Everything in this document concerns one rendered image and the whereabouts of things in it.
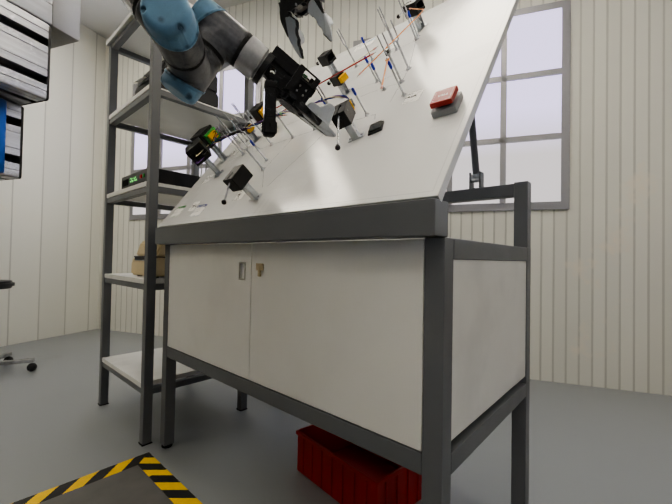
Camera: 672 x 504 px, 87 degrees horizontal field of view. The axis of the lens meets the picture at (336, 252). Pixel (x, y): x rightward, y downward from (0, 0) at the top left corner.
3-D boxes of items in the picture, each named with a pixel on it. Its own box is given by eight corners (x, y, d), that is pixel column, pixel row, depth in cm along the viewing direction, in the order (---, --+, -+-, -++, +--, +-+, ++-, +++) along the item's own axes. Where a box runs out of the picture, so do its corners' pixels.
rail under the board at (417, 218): (434, 235, 61) (435, 197, 61) (154, 244, 139) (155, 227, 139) (448, 237, 65) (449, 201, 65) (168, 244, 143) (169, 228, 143)
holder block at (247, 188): (234, 220, 102) (209, 196, 97) (256, 191, 108) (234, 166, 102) (243, 219, 99) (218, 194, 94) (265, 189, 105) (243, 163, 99)
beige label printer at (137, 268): (151, 278, 149) (152, 231, 149) (129, 275, 162) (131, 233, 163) (215, 276, 173) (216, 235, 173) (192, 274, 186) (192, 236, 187)
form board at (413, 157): (161, 229, 141) (157, 226, 140) (285, 84, 188) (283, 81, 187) (441, 202, 62) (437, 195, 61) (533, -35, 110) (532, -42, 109)
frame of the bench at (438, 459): (438, 693, 62) (444, 236, 64) (159, 446, 141) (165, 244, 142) (528, 513, 107) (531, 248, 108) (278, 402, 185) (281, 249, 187)
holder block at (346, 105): (337, 130, 91) (329, 117, 88) (342, 118, 94) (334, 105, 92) (351, 124, 89) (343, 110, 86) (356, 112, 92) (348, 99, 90)
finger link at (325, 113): (350, 118, 80) (318, 90, 76) (335, 140, 80) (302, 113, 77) (346, 119, 83) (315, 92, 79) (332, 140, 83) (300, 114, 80)
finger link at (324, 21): (347, 31, 85) (323, -1, 84) (337, 30, 80) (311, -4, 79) (339, 42, 86) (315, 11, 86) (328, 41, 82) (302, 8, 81)
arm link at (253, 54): (233, 62, 70) (233, 71, 78) (253, 79, 72) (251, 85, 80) (254, 30, 70) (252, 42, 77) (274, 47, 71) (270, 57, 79)
